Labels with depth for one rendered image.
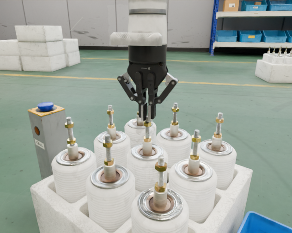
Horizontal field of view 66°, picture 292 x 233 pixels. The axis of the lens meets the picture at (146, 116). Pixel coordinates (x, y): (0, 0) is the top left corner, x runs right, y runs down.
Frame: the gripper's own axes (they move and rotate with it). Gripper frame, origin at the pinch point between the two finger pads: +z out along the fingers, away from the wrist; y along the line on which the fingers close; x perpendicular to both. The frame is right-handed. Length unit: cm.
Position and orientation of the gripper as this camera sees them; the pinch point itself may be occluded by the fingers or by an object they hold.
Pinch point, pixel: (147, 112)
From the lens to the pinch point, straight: 49.1
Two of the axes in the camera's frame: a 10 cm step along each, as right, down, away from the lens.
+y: -9.4, -1.2, 3.1
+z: 0.0, 9.3, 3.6
